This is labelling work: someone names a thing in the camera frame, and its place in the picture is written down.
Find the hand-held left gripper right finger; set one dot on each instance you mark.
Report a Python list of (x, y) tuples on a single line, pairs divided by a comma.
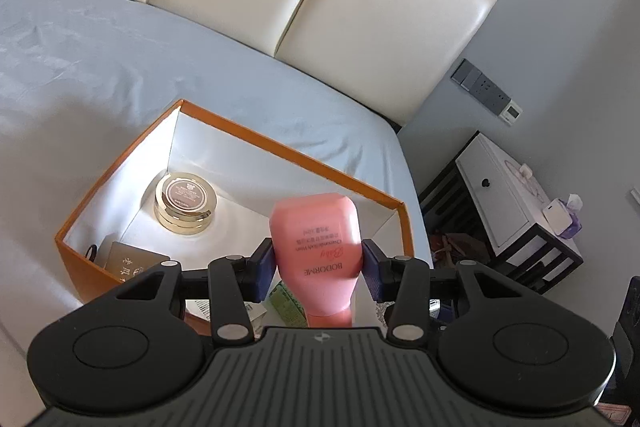
[(374, 277)]

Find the purple and white tissue pack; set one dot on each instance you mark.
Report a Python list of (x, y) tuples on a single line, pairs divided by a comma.
[(565, 217)]

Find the bed with grey sheet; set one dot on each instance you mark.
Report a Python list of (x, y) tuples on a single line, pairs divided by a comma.
[(90, 57)]

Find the red and white item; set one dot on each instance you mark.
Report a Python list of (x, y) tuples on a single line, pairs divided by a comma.
[(452, 249)]

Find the white nightstand with black frame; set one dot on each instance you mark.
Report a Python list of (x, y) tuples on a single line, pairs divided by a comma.
[(505, 212)]

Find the orange cardboard box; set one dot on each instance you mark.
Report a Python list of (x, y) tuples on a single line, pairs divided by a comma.
[(235, 177)]

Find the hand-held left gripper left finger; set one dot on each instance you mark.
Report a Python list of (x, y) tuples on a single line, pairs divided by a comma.
[(262, 274)]

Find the white slim carton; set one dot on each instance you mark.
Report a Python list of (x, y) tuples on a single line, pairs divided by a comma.
[(225, 313)]

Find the grey wall switch panel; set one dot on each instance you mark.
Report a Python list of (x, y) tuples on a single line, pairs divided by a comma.
[(481, 87)]

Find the small colourful green carton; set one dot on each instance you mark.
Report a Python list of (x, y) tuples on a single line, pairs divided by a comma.
[(287, 304)]

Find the bin with black bag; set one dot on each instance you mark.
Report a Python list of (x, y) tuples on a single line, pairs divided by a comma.
[(629, 342)]

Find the pink lotion bottle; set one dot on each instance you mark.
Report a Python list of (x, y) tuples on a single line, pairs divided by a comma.
[(317, 252)]

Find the gold square box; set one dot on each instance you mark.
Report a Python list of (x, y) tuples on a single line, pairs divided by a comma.
[(131, 263)]

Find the gold round jar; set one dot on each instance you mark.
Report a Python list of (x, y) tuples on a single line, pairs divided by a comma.
[(186, 204)]

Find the white wall thermostat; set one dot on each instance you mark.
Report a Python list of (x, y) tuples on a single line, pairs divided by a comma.
[(511, 112)]

